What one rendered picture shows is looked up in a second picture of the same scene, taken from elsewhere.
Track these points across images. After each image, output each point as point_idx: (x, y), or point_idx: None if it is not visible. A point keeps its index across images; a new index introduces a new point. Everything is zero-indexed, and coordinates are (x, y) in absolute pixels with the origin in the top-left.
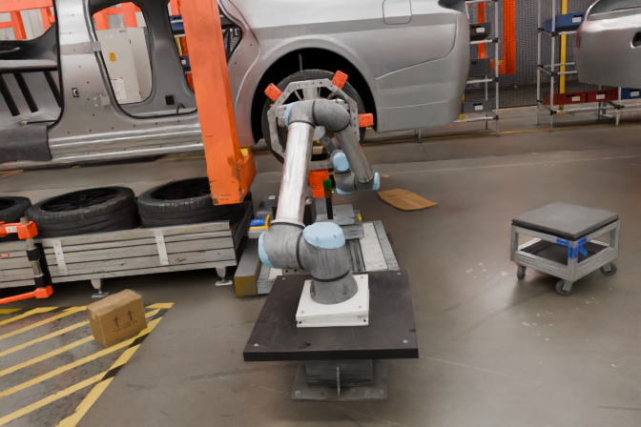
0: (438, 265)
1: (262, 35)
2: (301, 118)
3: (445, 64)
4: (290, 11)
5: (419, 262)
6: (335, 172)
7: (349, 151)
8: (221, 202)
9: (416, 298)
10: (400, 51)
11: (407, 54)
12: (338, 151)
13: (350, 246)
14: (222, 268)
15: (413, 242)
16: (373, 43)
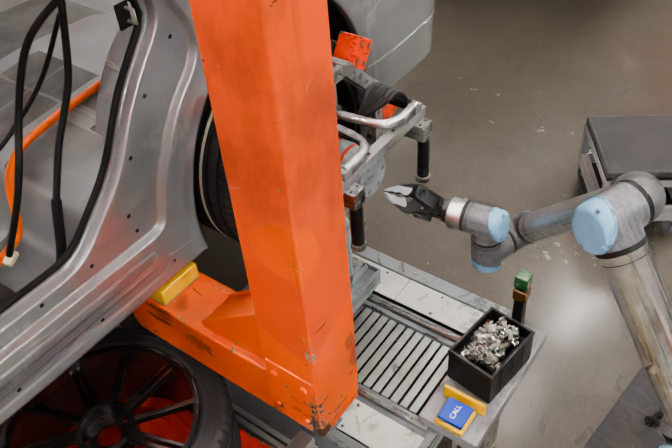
0: (505, 267)
1: None
2: (642, 234)
3: None
4: None
5: (478, 277)
6: (487, 245)
7: None
8: (334, 421)
9: (574, 341)
10: None
11: None
12: (465, 204)
13: (380, 310)
14: None
15: (412, 243)
16: None
